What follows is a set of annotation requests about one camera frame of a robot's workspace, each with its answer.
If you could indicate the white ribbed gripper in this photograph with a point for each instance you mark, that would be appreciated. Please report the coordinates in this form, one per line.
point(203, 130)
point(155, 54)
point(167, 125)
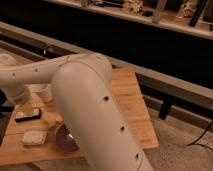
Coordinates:
point(19, 95)

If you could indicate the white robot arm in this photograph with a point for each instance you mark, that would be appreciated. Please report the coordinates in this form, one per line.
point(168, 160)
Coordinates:
point(80, 85)

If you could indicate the white sponge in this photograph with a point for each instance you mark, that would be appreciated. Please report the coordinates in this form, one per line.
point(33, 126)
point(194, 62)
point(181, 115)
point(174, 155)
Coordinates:
point(34, 137)

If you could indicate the white paper cup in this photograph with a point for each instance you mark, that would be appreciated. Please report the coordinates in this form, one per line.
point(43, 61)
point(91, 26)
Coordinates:
point(43, 91)

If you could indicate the wooden table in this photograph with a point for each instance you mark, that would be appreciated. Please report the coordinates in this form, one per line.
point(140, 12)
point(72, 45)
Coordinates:
point(130, 99)

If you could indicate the purple bowl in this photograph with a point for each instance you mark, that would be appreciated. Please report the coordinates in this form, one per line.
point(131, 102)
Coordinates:
point(65, 140)

